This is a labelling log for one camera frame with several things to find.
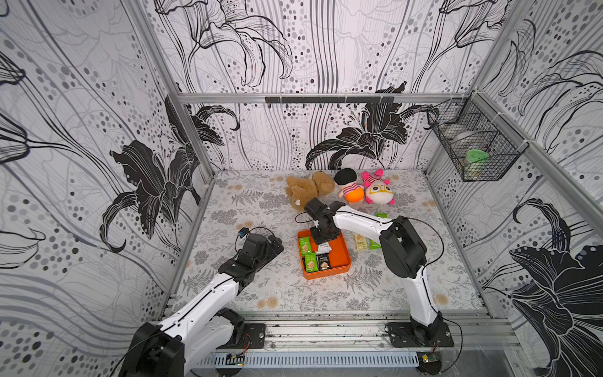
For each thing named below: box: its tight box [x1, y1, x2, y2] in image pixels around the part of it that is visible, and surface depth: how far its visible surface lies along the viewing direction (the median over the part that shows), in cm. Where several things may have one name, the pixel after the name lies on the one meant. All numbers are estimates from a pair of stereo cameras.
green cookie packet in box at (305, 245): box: [298, 236, 313, 257], surface depth 92 cm
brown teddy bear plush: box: [285, 171, 336, 212], surface depth 103 cm
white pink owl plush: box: [361, 168, 397, 205], surface depth 106 cm
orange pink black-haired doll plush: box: [334, 168, 366, 203], surface depth 109 cm
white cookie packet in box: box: [316, 241, 333, 255], surface depth 92 cm
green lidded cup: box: [464, 149, 490, 180], surface depth 81 cm
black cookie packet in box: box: [315, 252, 332, 271], surface depth 88 cm
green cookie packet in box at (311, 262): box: [304, 253, 319, 273], surface depth 88 cm
